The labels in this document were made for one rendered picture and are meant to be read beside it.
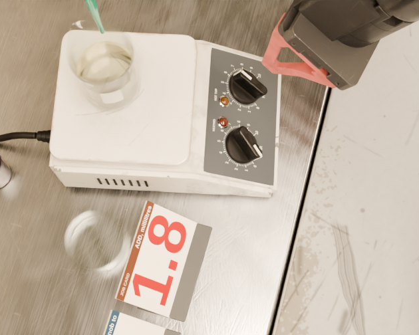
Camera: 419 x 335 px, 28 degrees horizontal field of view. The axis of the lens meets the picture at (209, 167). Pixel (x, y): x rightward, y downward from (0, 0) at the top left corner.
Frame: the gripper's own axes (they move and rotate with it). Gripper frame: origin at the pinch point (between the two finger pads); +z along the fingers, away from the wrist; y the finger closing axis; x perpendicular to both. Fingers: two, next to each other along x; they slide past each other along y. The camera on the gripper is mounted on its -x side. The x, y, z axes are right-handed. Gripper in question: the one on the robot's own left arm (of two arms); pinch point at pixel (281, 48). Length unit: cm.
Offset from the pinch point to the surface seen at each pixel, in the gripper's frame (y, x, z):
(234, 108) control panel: 3.0, 1.4, 7.3
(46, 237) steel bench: 19.1, -3.7, 19.9
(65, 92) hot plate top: 10.1, -11.1, 11.5
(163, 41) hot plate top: 2.3, -7.2, 7.6
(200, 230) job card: 12.3, 6.4, 12.5
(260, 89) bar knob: 0.8, 2.1, 5.6
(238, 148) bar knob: 6.2, 3.5, 6.8
